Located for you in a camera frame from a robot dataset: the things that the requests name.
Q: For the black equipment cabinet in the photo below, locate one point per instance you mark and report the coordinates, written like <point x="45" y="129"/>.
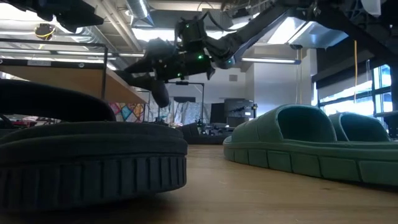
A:
<point x="237" y="112"/>

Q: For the black frame stand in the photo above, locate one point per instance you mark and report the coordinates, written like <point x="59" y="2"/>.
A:
<point x="202" y="99"/>

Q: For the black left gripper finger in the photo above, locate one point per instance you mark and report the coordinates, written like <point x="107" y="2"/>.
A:
<point x="81" y="21"/>

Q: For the grey wall vent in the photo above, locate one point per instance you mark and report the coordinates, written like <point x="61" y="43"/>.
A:
<point x="233" y="77"/>

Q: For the round black yellow ceiling device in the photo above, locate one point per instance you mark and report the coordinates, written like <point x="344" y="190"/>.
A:
<point x="45" y="31"/>

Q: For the grey ceiling box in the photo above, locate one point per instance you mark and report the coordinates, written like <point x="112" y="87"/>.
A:
<point x="222" y="20"/>

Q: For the white crumpled tarp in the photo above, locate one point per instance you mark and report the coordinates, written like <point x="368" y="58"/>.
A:
<point x="186" y="112"/>

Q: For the large window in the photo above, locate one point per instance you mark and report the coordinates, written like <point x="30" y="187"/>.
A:
<point x="348" y="102"/>

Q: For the colourful patchwork quilt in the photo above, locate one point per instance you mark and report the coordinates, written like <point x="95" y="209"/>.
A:
<point x="127" y="112"/>

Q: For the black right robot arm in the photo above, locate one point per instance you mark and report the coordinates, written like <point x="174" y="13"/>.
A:
<point x="245" y="35"/>

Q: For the long ceiling light tube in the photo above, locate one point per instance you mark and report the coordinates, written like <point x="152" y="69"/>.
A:
<point x="93" y="53"/>
<point x="270" y="60"/>

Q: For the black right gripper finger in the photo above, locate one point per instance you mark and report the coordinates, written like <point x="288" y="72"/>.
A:
<point x="160" y="49"/>
<point x="146" y="68"/>

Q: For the silver ceiling duct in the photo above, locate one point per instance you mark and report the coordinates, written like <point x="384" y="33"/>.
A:
<point x="140" y="11"/>

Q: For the wooden shelf with black frame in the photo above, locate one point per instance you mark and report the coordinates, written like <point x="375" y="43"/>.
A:
<point x="77" y="81"/>

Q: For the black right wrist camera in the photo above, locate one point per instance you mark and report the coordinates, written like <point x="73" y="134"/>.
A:
<point x="191" y="34"/>

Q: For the green slide sandal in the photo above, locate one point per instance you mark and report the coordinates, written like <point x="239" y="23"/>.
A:
<point x="360" y="127"/>
<point x="295" y="155"/>

